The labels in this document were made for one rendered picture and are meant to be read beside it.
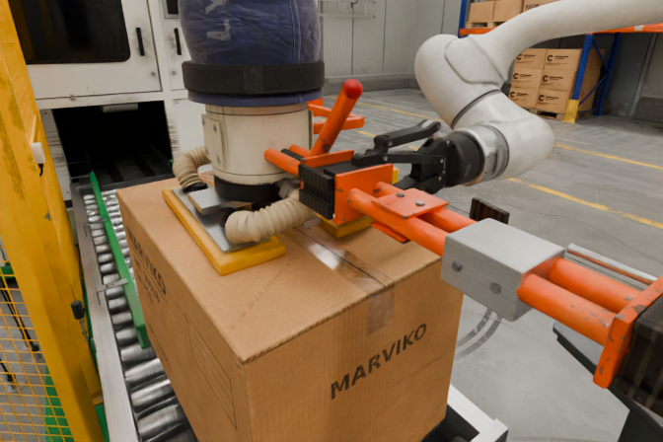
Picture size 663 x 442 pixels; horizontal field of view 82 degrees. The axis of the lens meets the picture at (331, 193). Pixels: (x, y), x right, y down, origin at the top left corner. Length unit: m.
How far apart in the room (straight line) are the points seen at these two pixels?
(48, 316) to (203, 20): 0.85
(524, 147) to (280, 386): 0.48
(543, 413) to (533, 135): 1.43
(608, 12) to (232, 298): 0.66
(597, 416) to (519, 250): 1.72
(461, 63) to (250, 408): 0.58
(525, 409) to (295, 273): 1.50
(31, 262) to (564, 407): 1.89
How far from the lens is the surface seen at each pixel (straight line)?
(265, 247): 0.56
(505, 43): 0.73
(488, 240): 0.34
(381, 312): 0.53
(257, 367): 0.44
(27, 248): 1.11
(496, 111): 0.67
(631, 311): 0.28
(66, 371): 1.29
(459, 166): 0.56
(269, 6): 0.57
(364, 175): 0.44
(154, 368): 1.24
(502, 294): 0.32
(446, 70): 0.71
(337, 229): 0.61
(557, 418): 1.94
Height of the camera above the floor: 1.37
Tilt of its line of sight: 22 degrees down
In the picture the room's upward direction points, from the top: straight up
